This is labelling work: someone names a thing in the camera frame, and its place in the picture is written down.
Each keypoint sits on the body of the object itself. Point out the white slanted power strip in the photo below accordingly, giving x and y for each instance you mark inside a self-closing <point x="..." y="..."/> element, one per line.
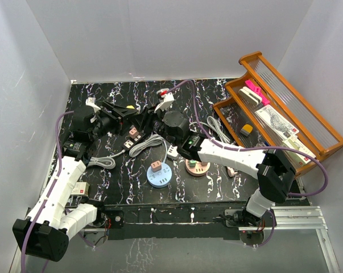
<point x="172" y="152"/>

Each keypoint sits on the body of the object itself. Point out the pink box on shelf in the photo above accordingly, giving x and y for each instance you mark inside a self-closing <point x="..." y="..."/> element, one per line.
<point x="257" y="92"/>

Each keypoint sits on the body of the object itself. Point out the pink cube adapter top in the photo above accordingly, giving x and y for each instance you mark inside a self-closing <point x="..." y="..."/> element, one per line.
<point x="156" y="166"/>

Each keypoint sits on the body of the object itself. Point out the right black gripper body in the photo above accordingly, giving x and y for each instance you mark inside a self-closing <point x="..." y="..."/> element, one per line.
<point x="157" y="124"/>

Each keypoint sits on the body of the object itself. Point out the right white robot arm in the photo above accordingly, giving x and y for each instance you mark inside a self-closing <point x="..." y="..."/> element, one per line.
<point x="271" y="168"/>

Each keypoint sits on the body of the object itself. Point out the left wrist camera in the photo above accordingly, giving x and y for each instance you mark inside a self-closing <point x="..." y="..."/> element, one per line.
<point x="90" y="101"/>

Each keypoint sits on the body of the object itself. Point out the blue round power strip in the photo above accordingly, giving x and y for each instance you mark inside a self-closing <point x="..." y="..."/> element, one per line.
<point x="160" y="178"/>

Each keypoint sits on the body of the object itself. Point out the printed package on shelf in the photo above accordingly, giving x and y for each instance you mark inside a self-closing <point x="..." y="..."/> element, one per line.
<point x="276" y="122"/>

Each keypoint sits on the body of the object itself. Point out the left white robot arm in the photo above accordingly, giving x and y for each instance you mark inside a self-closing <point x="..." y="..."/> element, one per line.
<point x="47" y="230"/>

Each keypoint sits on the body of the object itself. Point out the wooden shelf rack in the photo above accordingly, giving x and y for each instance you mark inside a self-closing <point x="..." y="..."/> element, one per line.
<point x="276" y="110"/>

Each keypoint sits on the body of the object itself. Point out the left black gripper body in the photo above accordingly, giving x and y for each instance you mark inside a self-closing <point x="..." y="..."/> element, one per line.
<point x="107" y="123"/>

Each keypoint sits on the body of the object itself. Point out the pink round power strip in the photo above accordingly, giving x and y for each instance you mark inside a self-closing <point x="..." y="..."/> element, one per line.
<point x="200" y="169"/>

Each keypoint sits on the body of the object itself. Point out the yellow grey adapter on shelf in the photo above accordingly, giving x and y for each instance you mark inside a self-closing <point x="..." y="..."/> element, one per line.
<point x="246" y="130"/>

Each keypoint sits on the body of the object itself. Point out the small white red box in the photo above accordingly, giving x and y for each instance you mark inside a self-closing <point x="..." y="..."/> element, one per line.
<point x="81" y="189"/>

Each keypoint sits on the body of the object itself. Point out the green white box on shelf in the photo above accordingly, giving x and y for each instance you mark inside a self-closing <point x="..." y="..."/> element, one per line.
<point x="294" y="143"/>

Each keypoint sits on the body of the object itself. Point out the black power strip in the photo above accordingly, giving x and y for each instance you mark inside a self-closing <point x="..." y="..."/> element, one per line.
<point x="129" y="143"/>

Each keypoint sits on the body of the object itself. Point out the pink cube adapter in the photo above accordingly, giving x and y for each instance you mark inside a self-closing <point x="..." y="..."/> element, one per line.
<point x="156" y="166"/>
<point x="133" y="133"/>

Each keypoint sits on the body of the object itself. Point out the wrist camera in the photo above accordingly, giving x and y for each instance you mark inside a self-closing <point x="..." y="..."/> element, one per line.
<point x="165" y="99"/>
<point x="90" y="101"/>

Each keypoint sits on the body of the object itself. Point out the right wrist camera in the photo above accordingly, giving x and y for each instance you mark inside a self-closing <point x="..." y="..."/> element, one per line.
<point x="165" y="99"/>

